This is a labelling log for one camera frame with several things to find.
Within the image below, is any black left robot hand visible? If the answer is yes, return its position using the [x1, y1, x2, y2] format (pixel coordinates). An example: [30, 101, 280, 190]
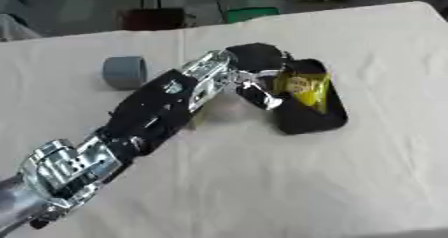
[224, 42, 294, 112]

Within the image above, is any yellow snack packet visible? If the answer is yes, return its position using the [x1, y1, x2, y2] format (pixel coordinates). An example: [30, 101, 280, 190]
[271, 69, 333, 115]

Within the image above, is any green box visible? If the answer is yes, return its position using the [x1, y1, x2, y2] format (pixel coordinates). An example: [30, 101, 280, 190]
[224, 6, 282, 24]

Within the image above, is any black box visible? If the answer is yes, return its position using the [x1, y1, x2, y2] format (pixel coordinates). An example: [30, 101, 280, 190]
[267, 58, 350, 136]

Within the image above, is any dark red box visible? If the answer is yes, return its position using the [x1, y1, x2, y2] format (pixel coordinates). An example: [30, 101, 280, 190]
[120, 7, 189, 32]

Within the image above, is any grey tape roll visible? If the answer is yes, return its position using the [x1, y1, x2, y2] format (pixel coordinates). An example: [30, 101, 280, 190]
[101, 55, 151, 91]

